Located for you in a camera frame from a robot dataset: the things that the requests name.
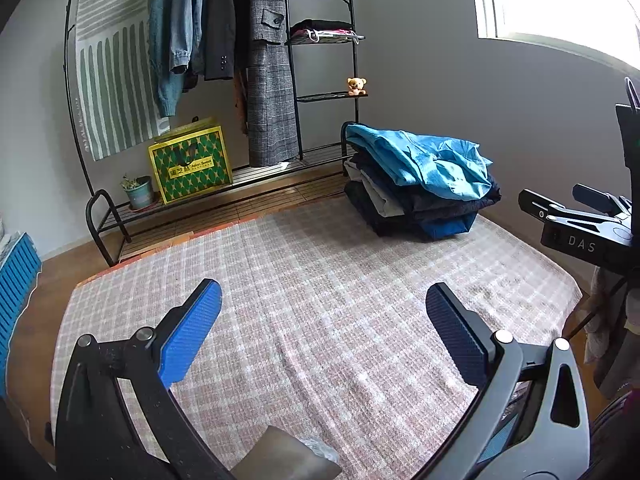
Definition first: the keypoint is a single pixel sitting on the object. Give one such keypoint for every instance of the small potted plant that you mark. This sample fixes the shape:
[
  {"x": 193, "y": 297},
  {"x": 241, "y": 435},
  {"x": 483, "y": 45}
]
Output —
[{"x": 140, "y": 195}]

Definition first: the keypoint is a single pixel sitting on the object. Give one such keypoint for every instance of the pink plaid blanket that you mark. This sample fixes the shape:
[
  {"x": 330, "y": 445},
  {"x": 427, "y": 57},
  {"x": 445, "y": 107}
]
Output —
[{"x": 325, "y": 310}]

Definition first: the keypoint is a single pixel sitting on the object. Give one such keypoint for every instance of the yellow green patterned bag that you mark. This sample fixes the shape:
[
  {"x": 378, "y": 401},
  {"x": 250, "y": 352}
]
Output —
[{"x": 192, "y": 165}]

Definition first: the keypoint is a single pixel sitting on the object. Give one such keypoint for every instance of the grey plaid coat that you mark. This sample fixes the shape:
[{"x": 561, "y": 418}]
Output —
[{"x": 272, "y": 100}]

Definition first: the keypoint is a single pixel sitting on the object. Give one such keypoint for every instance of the black metal clothes rack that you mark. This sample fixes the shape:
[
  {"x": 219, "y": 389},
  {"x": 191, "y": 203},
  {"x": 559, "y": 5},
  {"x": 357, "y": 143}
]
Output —
[{"x": 320, "y": 125}]

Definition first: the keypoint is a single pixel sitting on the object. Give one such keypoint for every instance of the navy quilted jacket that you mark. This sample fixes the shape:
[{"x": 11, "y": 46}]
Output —
[{"x": 450, "y": 205}]

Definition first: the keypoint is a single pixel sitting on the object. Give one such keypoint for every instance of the green white striped towel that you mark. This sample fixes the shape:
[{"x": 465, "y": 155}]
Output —
[{"x": 110, "y": 70}]

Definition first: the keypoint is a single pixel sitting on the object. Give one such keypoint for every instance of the blue folded garment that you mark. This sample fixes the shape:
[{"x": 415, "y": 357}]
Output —
[{"x": 450, "y": 227}]

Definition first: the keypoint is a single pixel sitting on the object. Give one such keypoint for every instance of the clear plastic sheet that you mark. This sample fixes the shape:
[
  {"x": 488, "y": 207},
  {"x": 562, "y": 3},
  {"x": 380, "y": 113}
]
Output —
[{"x": 322, "y": 450}]

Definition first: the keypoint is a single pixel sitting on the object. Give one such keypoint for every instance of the blue pinstriped jacket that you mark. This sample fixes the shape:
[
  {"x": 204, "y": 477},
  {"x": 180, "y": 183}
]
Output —
[{"x": 425, "y": 160}]

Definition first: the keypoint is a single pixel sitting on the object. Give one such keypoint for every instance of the denim jacket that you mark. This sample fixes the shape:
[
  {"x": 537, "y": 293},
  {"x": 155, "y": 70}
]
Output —
[{"x": 187, "y": 15}]

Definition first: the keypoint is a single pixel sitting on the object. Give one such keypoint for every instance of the grey folded garment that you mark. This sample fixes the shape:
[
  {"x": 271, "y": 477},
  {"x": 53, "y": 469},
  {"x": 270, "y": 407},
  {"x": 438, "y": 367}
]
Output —
[{"x": 382, "y": 197}]

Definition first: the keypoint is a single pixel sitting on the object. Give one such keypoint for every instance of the window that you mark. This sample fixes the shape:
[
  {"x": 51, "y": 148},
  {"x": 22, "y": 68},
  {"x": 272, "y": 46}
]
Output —
[{"x": 560, "y": 0}]

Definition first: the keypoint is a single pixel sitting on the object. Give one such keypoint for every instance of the small teddy bear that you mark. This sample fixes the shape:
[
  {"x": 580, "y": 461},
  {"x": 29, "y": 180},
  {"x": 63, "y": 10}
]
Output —
[{"x": 356, "y": 86}]

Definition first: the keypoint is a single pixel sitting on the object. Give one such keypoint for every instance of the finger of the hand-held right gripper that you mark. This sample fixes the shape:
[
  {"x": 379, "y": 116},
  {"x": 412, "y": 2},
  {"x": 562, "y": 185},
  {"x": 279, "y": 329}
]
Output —
[
  {"x": 537, "y": 202},
  {"x": 595, "y": 196}
]

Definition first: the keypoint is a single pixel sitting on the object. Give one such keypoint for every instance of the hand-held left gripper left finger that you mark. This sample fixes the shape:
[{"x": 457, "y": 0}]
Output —
[{"x": 192, "y": 335}]

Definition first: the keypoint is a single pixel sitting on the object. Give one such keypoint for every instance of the folded clothes on rack shelf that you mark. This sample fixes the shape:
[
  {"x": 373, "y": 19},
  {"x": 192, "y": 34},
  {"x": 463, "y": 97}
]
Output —
[{"x": 320, "y": 30}]

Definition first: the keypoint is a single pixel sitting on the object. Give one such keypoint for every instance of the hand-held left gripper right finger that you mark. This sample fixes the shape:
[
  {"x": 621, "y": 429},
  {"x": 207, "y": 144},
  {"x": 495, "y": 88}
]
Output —
[{"x": 455, "y": 332}]

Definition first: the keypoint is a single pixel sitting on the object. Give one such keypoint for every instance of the black folded garment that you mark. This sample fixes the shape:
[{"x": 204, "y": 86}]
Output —
[{"x": 370, "y": 210}]

